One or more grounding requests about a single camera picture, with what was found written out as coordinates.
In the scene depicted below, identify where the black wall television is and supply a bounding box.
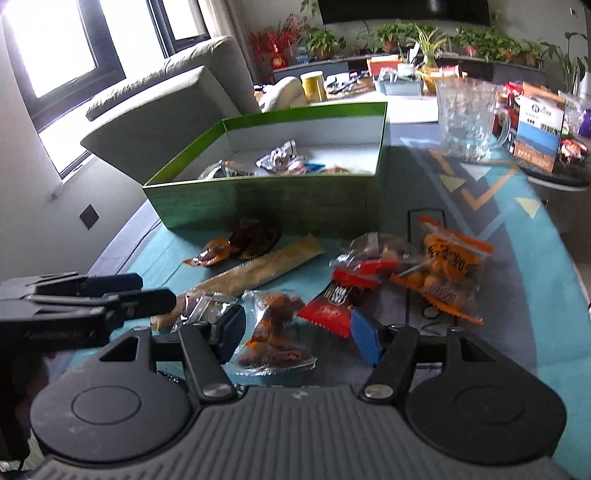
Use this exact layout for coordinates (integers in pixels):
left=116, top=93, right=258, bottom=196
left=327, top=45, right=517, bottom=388
left=318, top=0, right=491, bottom=26

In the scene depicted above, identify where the long tan snack bar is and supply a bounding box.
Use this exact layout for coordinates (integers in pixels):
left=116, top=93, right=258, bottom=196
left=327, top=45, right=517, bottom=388
left=150, top=234, right=325, bottom=331

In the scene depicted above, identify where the red white printed snack bag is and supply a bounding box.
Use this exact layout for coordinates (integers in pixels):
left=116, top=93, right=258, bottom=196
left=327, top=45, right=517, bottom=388
left=256, top=140, right=308, bottom=174

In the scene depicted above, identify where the black wall socket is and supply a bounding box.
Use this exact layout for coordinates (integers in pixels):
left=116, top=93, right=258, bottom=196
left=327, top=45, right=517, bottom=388
left=79, top=204, right=99, bottom=230

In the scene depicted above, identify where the brown dried fruit packet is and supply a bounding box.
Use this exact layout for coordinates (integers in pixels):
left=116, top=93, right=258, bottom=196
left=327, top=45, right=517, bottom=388
left=231, top=290, right=317, bottom=377

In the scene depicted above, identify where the woven wicker basket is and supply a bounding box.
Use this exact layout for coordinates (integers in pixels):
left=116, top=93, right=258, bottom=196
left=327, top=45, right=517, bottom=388
left=416, top=67, right=443, bottom=95

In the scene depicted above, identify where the green cardboard box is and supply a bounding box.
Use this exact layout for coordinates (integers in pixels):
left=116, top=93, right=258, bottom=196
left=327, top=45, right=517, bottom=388
left=143, top=105, right=388, bottom=238

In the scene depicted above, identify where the dark round snack packet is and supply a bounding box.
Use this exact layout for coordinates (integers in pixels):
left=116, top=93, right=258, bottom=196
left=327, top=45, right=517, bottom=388
left=228, top=217, right=281, bottom=260

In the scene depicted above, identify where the clear dried dates packet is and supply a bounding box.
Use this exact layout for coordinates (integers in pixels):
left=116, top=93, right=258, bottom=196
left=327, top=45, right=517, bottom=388
left=329, top=232, right=423, bottom=277

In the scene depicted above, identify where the clear glass pitcher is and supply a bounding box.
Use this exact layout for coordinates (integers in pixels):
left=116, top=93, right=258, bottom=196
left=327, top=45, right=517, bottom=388
left=436, top=77, right=511, bottom=163

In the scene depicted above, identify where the red candy packet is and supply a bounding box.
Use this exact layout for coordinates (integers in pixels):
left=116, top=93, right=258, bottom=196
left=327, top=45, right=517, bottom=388
left=297, top=269, right=379, bottom=338

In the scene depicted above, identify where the round dark side table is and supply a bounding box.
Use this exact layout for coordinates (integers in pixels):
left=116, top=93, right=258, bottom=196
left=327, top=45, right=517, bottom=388
left=521, top=160, right=590, bottom=234

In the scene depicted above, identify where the red flower decoration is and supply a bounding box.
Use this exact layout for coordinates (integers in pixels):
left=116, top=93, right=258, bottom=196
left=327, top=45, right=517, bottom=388
left=249, top=14, right=308, bottom=70

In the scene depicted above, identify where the person's left hand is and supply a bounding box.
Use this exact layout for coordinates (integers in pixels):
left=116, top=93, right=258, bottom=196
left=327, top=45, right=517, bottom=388
left=1, top=350, right=56, bottom=461

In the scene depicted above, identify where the blue patterned table mat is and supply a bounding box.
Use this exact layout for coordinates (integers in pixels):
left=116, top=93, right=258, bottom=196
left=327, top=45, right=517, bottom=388
left=68, top=133, right=591, bottom=471

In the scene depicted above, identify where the light blue tissue box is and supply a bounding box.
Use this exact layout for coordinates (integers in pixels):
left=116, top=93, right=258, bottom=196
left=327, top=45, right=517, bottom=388
left=374, top=69, right=424, bottom=96

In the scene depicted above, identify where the grey armchair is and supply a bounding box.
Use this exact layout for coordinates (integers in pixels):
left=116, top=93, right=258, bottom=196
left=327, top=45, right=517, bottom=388
left=80, top=36, right=260, bottom=184

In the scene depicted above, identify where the blue white carton box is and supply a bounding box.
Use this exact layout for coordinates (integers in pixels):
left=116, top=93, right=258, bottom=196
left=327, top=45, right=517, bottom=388
left=513, top=92, right=565, bottom=173

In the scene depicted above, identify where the spider plant in pot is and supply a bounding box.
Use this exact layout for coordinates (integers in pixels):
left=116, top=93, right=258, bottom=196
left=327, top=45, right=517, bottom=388
left=411, top=24, right=449, bottom=69

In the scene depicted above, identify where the orange peanut snack bag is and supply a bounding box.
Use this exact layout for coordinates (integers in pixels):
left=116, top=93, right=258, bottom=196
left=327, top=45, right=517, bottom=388
left=390, top=216, right=494, bottom=325

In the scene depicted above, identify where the purple gift bag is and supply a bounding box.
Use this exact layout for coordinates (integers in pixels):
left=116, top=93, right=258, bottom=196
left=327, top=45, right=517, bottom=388
left=577, top=109, right=591, bottom=138

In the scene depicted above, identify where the white oval coffee table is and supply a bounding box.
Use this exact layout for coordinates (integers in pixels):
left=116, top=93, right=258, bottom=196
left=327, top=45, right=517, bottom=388
left=311, top=84, right=439, bottom=124

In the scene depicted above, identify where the small orange jelly packet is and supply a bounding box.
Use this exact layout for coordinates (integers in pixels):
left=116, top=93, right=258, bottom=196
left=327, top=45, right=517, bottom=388
left=182, top=238, right=235, bottom=267

